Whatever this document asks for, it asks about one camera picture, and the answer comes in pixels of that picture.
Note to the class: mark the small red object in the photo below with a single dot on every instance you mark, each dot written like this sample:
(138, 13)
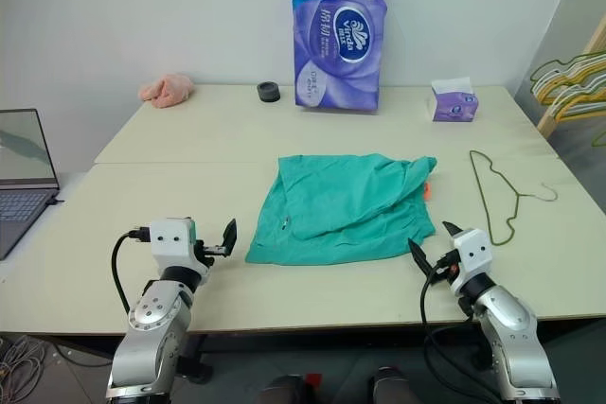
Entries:
(313, 379)

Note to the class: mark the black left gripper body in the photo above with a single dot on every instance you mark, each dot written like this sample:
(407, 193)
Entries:
(208, 250)

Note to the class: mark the green shorts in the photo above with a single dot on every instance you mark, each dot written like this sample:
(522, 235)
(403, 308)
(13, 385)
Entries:
(331, 205)

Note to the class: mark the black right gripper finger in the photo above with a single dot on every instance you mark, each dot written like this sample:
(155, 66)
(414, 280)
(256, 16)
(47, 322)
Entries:
(420, 258)
(452, 229)

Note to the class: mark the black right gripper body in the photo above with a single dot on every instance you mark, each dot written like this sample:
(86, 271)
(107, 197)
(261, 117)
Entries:
(446, 269)

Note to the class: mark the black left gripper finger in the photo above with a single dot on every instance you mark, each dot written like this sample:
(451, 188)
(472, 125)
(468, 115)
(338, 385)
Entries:
(230, 238)

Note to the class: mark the black round cap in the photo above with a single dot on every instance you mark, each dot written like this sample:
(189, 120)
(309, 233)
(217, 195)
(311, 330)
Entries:
(269, 93)

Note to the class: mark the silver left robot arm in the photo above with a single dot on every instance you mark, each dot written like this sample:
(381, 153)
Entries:
(154, 314)

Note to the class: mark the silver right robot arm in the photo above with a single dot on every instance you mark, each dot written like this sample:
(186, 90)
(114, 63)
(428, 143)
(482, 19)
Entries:
(513, 333)

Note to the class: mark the black table leg base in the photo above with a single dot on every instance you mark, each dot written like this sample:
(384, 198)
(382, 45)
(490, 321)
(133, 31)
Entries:
(196, 366)

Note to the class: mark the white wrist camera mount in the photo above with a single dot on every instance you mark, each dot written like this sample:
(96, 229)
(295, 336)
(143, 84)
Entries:
(170, 238)
(473, 252)

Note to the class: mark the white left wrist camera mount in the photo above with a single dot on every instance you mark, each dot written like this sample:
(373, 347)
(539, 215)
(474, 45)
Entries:
(170, 238)

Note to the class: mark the large purple tissue bag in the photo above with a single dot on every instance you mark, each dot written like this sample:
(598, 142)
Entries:
(338, 44)

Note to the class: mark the small purple tissue pack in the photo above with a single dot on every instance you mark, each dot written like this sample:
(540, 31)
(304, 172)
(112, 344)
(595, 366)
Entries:
(452, 106)

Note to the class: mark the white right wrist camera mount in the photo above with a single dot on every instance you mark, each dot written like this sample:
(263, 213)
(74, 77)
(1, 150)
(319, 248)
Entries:
(473, 252)

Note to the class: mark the light wooden hanger rack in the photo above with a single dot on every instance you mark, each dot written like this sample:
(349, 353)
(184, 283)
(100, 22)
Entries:
(551, 117)

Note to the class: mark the pink cloth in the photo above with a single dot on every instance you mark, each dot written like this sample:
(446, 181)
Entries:
(168, 89)

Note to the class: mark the grey laptop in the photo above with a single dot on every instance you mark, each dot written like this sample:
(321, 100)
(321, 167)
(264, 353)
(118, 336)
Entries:
(19, 200)

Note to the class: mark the dark rounded shape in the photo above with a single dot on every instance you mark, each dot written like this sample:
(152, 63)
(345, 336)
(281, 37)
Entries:
(395, 385)
(286, 390)

